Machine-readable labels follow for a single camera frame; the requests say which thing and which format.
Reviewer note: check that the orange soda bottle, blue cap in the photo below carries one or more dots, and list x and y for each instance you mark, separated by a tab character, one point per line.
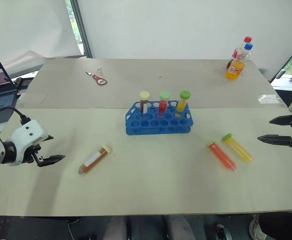
235	68

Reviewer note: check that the red flat hand tool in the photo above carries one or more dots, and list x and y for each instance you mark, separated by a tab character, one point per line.
99	79

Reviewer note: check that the yellow tube, wide green cap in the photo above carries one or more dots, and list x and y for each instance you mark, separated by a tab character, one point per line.
182	102

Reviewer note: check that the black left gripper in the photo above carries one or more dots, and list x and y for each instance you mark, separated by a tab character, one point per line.
32	153

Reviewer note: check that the blue plastic test tube rack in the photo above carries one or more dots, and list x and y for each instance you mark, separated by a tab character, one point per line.
158	127

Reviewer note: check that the cola bottle, red cap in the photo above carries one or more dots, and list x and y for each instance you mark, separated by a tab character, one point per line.
234	53

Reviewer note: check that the yellow tube, slim green cap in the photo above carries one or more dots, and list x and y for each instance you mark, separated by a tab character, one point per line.
238	149

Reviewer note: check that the grey rounded shape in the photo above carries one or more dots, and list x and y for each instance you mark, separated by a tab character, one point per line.
179	228

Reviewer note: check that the amber labelled tube, yellow cap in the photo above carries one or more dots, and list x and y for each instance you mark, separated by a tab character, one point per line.
94	160

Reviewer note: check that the black box beside laptop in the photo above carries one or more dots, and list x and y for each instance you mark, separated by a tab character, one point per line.
23	82

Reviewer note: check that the red tube, light green cap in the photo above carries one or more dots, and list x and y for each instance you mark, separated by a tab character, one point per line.
163	103

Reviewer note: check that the small metal clips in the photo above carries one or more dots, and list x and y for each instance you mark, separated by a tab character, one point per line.
100	71

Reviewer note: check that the bystander's grey shoe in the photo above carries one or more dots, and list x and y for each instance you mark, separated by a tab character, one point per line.
256	228

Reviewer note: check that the clear plastic sheet piece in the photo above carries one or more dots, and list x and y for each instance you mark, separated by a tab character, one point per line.
269	98

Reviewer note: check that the dark brown tube, yellow cap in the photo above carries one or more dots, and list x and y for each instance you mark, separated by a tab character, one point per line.
144	102

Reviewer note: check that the orange tube, green cap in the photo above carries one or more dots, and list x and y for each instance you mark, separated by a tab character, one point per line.
221	156

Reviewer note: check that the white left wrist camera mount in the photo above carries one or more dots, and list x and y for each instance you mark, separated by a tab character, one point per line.
27	132

